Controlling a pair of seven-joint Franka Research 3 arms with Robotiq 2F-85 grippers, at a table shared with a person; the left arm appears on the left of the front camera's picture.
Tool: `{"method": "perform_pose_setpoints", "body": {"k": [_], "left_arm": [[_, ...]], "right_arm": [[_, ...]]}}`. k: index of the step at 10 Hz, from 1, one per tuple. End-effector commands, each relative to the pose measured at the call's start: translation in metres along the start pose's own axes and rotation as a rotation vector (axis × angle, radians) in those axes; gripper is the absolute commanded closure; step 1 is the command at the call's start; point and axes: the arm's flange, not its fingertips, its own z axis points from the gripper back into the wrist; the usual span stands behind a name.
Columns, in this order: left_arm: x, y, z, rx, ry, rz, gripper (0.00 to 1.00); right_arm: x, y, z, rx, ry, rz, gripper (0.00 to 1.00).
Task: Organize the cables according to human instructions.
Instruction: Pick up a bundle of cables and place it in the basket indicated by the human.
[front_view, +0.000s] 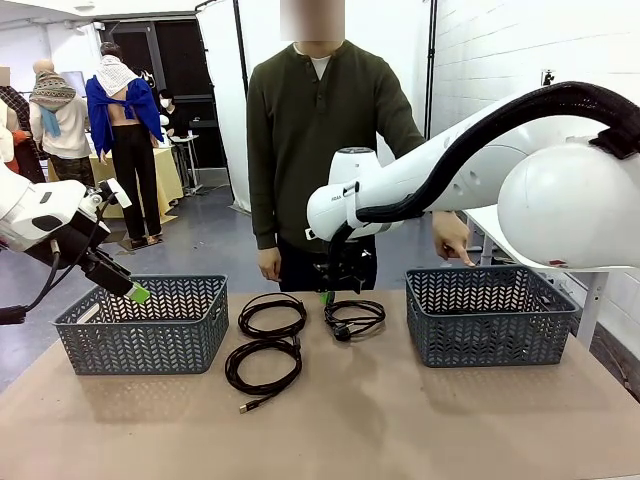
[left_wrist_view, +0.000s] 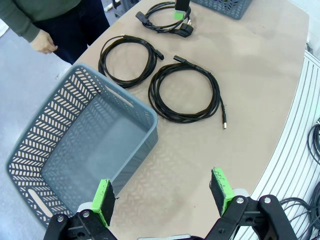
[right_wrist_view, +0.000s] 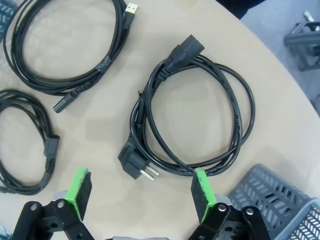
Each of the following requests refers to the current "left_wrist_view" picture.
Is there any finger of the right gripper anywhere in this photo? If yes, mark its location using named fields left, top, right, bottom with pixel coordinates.
left=174, top=0, right=191, bottom=21

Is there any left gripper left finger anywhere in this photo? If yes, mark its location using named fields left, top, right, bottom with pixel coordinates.
left=43, top=178, right=117, bottom=240

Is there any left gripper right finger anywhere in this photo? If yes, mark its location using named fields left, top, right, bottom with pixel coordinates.
left=204, top=167, right=298, bottom=240

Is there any person's right forearm green sleeve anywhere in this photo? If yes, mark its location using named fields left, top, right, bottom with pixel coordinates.
left=0, top=4, right=41, bottom=44

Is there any black cable coil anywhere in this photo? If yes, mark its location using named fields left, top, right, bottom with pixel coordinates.
left=277, top=181, right=320, bottom=240
left=306, top=121, right=320, bottom=165

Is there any black power cable angled plug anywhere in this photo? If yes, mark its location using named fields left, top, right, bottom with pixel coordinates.
left=135, top=1, right=195, bottom=38

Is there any person in dark trousers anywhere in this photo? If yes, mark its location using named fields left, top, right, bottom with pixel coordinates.
left=0, top=0, right=111, bottom=66

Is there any black braided USB cable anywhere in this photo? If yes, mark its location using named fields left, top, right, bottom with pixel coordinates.
left=147, top=55, right=229, bottom=130
left=98, top=33, right=165, bottom=89

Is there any grey perforated plastic basket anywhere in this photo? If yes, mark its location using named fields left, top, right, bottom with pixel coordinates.
left=192, top=0, right=253, bottom=21
left=5, top=62, right=159, bottom=230

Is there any grey metal stand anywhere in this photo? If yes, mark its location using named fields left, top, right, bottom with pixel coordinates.
left=112, top=0, right=127, bottom=19

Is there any person's right hand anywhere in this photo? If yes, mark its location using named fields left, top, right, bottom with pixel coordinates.
left=29, top=31, right=59, bottom=55

